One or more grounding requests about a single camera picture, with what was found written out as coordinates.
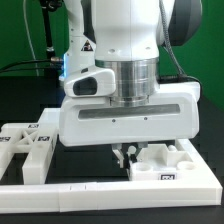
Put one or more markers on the white chair seat part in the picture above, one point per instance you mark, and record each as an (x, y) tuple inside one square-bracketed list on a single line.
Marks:
[(159, 162)]

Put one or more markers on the white chair back part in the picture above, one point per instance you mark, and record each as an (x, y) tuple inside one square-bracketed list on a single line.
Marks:
[(38, 141)]

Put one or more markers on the black camera stand pole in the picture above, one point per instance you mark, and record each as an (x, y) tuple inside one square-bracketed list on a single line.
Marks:
[(48, 6)]

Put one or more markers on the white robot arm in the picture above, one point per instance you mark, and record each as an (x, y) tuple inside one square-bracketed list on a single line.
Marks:
[(113, 94)]

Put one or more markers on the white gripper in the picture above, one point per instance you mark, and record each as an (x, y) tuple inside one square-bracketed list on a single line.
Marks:
[(171, 113)]

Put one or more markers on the white U-shaped frame obstacle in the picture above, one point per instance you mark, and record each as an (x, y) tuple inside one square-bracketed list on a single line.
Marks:
[(198, 187)]

